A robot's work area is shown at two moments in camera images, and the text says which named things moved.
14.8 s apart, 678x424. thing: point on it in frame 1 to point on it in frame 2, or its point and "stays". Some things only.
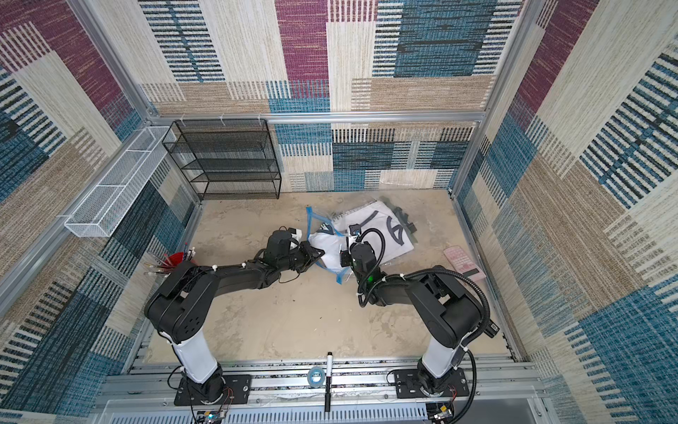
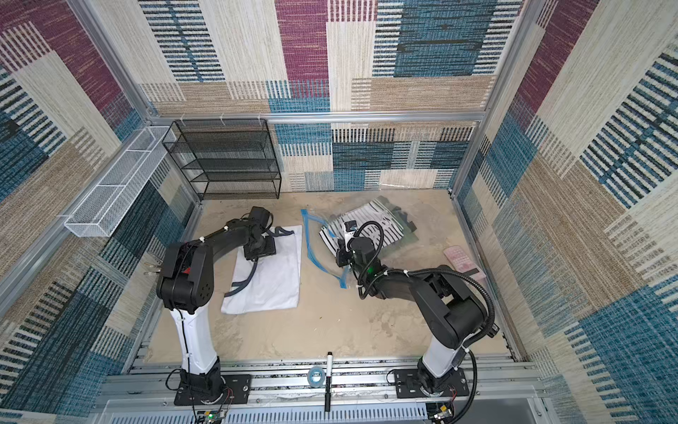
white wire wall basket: [112, 200] stays
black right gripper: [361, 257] stays
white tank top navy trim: [395, 238] to [271, 282]
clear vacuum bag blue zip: [380, 222] stays
